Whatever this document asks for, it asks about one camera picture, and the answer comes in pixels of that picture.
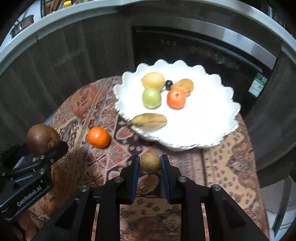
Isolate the brown kiwi fruit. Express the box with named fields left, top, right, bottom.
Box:
left=27, top=123, right=61, bottom=157

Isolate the white scalloped ceramic bowl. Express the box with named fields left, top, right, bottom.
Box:
left=113, top=59, right=241, bottom=151

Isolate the green apple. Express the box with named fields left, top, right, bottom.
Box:
left=142, top=87, right=162, bottom=109

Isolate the black wire spice rack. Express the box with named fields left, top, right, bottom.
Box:
left=40, top=0, right=79, bottom=18

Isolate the black built-in dishwasher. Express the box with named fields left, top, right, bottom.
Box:
left=132, top=19, right=277, bottom=115

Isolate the green energy label sticker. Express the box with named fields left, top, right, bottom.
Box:
left=248, top=73, right=267, bottom=97

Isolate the orange mandarin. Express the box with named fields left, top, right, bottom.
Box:
left=167, top=88, right=186, bottom=109
left=88, top=126, right=110, bottom=148

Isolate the small yellow banana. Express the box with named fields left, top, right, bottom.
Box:
left=130, top=113, right=168, bottom=132

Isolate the yellow round pear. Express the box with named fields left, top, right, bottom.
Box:
left=142, top=72, right=166, bottom=91

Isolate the dark plum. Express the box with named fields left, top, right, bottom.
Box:
left=165, top=80, right=173, bottom=90

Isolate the steel saucepan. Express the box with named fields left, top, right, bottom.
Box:
left=10, top=15, right=34, bottom=38

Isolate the yellow capped bottle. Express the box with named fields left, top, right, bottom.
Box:
left=63, top=0, right=72, bottom=8

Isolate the patterned red tablecloth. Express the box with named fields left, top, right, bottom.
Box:
left=21, top=75, right=270, bottom=241

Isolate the black microwave oven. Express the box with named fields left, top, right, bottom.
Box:
left=260, top=0, right=286, bottom=28

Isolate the small tan longan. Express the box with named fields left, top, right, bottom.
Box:
left=139, top=153, right=161, bottom=173

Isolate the yellow mango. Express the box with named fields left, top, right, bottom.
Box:
left=170, top=78, right=194, bottom=96

